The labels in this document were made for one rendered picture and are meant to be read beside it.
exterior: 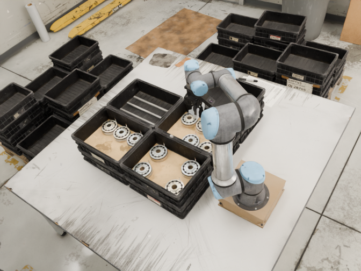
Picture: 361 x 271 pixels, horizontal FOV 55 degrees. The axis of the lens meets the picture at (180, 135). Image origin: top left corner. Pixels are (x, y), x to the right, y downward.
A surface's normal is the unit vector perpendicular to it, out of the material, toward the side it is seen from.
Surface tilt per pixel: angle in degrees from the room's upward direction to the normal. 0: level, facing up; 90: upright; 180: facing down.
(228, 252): 0
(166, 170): 0
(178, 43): 4
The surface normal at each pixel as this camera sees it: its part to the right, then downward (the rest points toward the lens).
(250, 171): 0.02, -0.65
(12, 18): 0.81, 0.36
